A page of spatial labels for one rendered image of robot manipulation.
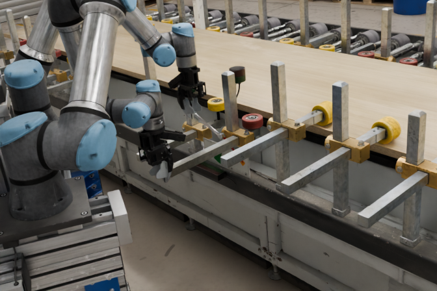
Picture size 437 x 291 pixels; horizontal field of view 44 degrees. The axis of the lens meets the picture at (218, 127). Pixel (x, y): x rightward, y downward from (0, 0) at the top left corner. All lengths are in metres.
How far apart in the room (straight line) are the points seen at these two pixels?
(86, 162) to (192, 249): 1.76
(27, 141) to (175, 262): 1.70
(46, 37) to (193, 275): 1.42
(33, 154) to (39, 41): 0.67
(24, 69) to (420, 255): 1.30
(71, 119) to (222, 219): 1.69
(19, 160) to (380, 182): 1.21
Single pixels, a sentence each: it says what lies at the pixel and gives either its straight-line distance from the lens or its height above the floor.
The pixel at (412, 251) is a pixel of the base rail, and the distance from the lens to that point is 1.72.
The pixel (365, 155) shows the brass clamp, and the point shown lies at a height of 0.94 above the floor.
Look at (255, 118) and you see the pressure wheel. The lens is 2.08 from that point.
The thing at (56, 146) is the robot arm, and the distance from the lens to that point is 1.27.
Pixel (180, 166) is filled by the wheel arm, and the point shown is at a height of 0.86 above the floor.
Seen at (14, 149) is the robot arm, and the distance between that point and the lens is 1.32.
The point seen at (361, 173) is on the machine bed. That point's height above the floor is 0.74.
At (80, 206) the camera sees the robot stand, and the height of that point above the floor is 1.04.
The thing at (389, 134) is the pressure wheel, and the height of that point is 0.94.
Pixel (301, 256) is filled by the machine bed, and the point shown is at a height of 0.20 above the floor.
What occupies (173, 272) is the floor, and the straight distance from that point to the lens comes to 2.81.
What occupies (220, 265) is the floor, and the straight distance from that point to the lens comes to 2.81.
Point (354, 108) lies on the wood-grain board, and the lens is 2.16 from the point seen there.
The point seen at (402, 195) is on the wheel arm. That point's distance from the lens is 1.49.
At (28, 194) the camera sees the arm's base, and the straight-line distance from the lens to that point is 1.36.
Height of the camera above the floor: 1.71
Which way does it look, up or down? 23 degrees down
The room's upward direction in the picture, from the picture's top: 6 degrees counter-clockwise
